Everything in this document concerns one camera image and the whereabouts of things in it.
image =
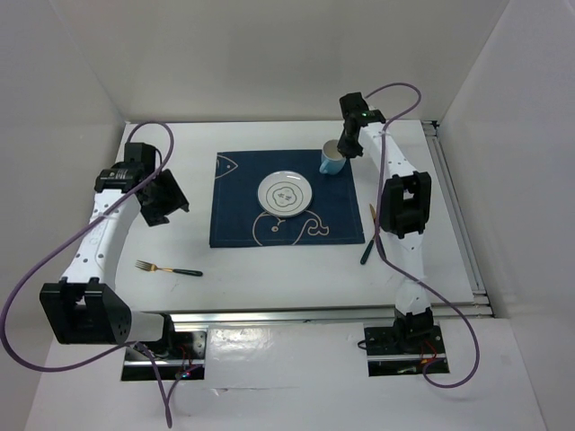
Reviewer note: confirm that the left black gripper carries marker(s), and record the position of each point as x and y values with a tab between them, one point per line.
174	198

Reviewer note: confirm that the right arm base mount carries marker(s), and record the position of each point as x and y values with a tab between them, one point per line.
389	356

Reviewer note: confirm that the white plate blue rim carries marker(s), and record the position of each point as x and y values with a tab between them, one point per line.
285	194

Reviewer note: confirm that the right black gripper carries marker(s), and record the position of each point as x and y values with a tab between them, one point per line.
345	149

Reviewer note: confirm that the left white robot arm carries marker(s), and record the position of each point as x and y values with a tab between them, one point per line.
83	307

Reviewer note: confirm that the gold fork dark handle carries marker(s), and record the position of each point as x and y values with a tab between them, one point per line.
151	267

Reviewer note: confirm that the aluminium table frame rail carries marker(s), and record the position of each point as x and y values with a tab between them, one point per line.
285	283

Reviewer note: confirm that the light blue mug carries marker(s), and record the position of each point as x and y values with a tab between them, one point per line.
332	161

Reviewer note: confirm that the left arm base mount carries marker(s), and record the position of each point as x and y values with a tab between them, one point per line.
181	356

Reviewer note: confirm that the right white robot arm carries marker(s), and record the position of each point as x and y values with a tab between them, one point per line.
402	212

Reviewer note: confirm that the blue whale placemat cloth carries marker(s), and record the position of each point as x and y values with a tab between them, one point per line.
238	220

